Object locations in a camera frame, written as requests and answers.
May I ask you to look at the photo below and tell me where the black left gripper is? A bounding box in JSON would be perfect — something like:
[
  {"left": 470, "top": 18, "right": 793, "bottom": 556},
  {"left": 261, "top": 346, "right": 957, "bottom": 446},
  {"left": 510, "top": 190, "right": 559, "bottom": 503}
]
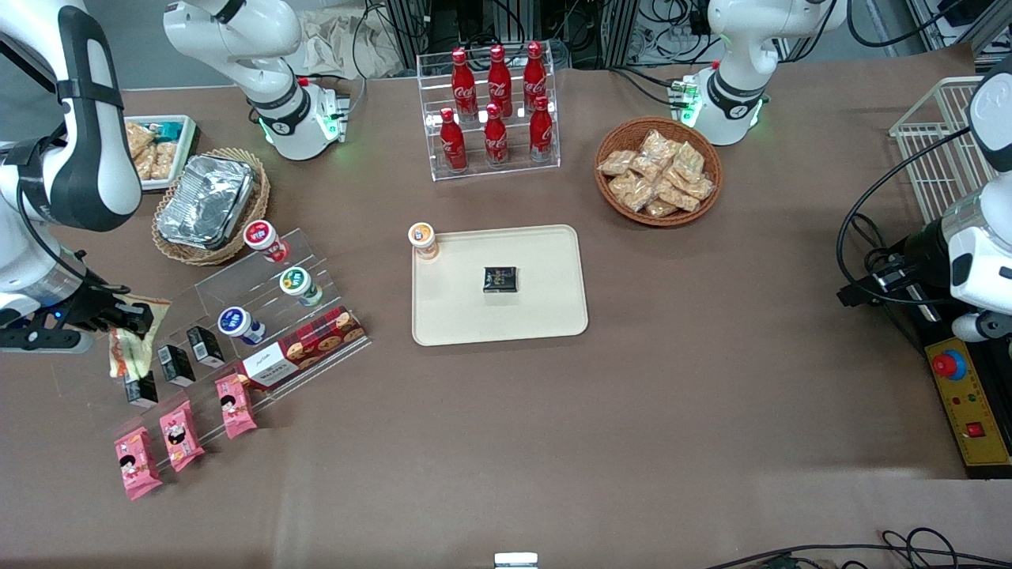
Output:
[{"left": 836, "top": 221, "right": 953, "bottom": 307}]

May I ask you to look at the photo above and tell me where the pink snack packet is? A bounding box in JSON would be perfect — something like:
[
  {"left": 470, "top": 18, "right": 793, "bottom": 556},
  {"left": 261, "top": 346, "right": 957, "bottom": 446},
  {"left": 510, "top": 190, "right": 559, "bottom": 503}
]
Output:
[
  {"left": 159, "top": 400, "right": 206, "bottom": 473},
  {"left": 215, "top": 373, "right": 259, "bottom": 439},
  {"left": 115, "top": 427, "right": 164, "bottom": 501}
]

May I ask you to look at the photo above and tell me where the orange lid cup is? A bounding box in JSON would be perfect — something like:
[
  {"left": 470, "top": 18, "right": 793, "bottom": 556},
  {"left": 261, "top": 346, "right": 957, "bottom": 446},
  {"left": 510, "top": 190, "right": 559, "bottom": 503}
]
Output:
[{"left": 408, "top": 223, "right": 440, "bottom": 262}]

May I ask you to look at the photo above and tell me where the red cola bottle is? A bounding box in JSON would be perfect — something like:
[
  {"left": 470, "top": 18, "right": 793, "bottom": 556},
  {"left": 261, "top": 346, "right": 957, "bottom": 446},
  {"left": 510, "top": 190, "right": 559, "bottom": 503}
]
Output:
[
  {"left": 440, "top": 108, "right": 467, "bottom": 172},
  {"left": 484, "top": 103, "right": 509, "bottom": 167},
  {"left": 488, "top": 45, "right": 513, "bottom": 119},
  {"left": 523, "top": 42, "right": 548, "bottom": 111},
  {"left": 528, "top": 96, "right": 554, "bottom": 163},
  {"left": 451, "top": 49, "right": 478, "bottom": 123}
]

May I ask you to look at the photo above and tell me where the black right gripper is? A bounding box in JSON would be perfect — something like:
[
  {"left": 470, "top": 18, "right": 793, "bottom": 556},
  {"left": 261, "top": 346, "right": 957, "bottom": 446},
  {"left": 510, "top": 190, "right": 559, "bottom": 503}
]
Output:
[{"left": 55, "top": 277, "right": 155, "bottom": 333}]

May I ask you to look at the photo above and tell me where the green lid cup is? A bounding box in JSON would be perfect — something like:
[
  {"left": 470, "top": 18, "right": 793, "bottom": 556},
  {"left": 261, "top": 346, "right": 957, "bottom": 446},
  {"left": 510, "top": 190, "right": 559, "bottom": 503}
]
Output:
[{"left": 279, "top": 267, "right": 323, "bottom": 307}]

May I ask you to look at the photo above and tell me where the red lid cup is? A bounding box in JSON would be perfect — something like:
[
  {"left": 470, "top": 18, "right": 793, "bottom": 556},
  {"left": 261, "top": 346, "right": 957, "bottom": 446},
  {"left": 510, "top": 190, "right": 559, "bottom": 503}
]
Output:
[{"left": 243, "top": 220, "right": 289, "bottom": 263}]

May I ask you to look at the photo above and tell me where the clear acrylic stepped display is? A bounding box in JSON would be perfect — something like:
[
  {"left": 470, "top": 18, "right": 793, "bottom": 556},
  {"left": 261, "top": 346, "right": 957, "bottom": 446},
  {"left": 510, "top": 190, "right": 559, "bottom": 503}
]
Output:
[{"left": 51, "top": 228, "right": 372, "bottom": 475}]

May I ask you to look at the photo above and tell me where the white rectangular snack tray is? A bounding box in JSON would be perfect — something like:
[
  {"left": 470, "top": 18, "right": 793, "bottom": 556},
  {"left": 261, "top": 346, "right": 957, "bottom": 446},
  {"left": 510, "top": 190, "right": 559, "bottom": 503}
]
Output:
[{"left": 123, "top": 115, "right": 198, "bottom": 193}]

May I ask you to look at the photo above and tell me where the aluminium equipment frame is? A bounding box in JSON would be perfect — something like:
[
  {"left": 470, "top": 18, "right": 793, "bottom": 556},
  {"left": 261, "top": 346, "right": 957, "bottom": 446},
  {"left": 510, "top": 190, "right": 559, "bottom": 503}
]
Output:
[{"left": 387, "top": 0, "right": 712, "bottom": 68}]

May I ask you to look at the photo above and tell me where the white wire basket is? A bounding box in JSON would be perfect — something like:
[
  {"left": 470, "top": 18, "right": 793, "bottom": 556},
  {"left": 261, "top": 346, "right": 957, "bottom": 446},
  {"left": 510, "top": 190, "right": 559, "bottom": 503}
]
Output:
[{"left": 889, "top": 77, "right": 1001, "bottom": 226}]

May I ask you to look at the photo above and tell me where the small black carton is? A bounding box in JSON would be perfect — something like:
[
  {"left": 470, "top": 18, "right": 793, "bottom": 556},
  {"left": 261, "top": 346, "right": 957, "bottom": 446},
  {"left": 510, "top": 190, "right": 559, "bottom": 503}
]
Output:
[
  {"left": 124, "top": 371, "right": 159, "bottom": 409},
  {"left": 157, "top": 345, "right": 196, "bottom": 388},
  {"left": 187, "top": 326, "right": 226, "bottom": 369}
]

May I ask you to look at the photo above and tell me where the black cable bundle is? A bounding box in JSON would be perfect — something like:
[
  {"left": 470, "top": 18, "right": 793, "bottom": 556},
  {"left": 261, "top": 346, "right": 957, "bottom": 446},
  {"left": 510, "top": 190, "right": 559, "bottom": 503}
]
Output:
[{"left": 704, "top": 528, "right": 1012, "bottom": 569}]

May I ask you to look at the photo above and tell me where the oval tan wicker basket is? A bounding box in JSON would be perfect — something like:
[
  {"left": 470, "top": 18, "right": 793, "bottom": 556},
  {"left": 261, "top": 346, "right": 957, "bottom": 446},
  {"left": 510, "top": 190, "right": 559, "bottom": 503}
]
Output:
[{"left": 152, "top": 148, "right": 271, "bottom": 266}]

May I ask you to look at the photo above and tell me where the yellow emergency stop box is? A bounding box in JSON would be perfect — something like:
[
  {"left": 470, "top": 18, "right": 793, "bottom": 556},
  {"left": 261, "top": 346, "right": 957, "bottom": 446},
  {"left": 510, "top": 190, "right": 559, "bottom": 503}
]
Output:
[{"left": 925, "top": 336, "right": 1011, "bottom": 469}]

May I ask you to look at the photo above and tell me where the red tartan cookie box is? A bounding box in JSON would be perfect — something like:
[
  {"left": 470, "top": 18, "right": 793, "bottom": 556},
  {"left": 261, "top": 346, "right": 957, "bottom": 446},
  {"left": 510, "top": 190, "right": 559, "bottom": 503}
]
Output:
[{"left": 237, "top": 307, "right": 367, "bottom": 392}]

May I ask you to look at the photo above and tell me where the silver foil container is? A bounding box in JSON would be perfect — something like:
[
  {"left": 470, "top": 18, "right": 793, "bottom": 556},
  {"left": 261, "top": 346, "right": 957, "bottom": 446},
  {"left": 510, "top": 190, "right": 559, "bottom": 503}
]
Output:
[{"left": 157, "top": 154, "right": 255, "bottom": 251}]

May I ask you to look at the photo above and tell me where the blue lid cup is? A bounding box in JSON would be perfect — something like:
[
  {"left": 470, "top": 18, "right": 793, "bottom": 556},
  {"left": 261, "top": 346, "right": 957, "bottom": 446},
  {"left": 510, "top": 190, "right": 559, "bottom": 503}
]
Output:
[{"left": 217, "top": 307, "right": 267, "bottom": 346}]

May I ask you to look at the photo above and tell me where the triangle sandwich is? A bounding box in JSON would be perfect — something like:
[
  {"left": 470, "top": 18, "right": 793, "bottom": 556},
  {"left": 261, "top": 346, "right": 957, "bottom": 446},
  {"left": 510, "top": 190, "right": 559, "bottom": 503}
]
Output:
[{"left": 108, "top": 296, "right": 171, "bottom": 382}]

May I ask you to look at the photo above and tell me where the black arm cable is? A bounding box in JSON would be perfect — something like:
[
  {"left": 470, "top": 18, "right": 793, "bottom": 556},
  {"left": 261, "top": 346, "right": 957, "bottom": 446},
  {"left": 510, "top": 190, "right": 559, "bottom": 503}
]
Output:
[
  {"left": 836, "top": 126, "right": 975, "bottom": 306},
  {"left": 14, "top": 134, "right": 89, "bottom": 287}
]

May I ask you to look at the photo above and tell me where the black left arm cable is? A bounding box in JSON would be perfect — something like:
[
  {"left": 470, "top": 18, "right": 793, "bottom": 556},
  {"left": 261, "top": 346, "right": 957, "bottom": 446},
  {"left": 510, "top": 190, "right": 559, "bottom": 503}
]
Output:
[{"left": 836, "top": 126, "right": 975, "bottom": 306}]

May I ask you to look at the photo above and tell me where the round brown wicker basket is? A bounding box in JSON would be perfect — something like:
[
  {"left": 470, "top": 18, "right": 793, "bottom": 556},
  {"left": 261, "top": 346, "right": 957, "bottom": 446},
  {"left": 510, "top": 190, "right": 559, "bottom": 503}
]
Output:
[{"left": 595, "top": 117, "right": 723, "bottom": 228}]

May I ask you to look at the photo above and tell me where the beige plastic tray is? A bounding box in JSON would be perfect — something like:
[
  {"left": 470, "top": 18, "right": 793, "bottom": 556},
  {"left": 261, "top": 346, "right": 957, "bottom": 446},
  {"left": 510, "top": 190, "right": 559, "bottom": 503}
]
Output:
[{"left": 411, "top": 224, "right": 589, "bottom": 347}]

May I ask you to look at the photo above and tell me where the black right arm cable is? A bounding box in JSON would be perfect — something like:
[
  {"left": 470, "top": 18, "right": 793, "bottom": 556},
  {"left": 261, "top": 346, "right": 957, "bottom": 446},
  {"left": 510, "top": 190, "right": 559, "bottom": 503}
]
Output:
[{"left": 14, "top": 134, "right": 89, "bottom": 287}]

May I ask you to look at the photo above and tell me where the crumpled beige paper bag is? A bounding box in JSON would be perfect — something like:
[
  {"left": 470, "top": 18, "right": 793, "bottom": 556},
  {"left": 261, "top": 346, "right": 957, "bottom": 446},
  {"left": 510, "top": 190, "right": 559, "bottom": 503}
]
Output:
[{"left": 300, "top": 8, "right": 412, "bottom": 80}]

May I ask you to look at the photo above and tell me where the clear acrylic bottle rack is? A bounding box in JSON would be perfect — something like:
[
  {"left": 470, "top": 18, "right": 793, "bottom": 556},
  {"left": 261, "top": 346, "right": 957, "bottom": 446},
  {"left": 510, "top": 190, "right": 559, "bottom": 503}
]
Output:
[{"left": 417, "top": 43, "right": 561, "bottom": 183}]

